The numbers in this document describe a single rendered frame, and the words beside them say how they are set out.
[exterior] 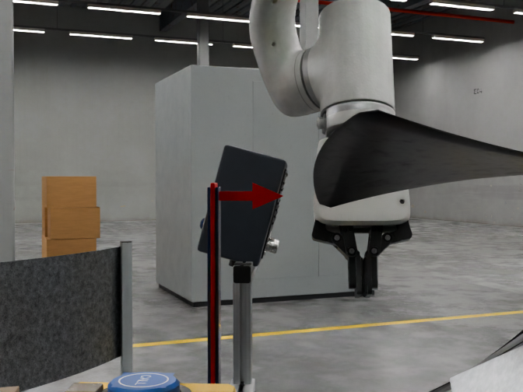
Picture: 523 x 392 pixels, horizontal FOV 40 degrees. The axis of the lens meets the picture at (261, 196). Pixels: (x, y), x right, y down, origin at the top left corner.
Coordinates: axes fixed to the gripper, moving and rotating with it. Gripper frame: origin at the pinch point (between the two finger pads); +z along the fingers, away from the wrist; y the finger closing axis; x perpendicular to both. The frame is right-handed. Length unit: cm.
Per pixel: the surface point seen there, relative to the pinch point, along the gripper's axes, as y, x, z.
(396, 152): 1.1, -20.2, -6.8
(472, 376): 9.0, -7.1, 10.3
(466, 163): 7.4, -17.4, -6.8
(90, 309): -76, 166, -17
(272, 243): -11, 47, -14
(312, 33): 27, 971, -561
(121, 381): -17.0, -34.9, 11.7
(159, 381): -14.9, -34.9, 11.7
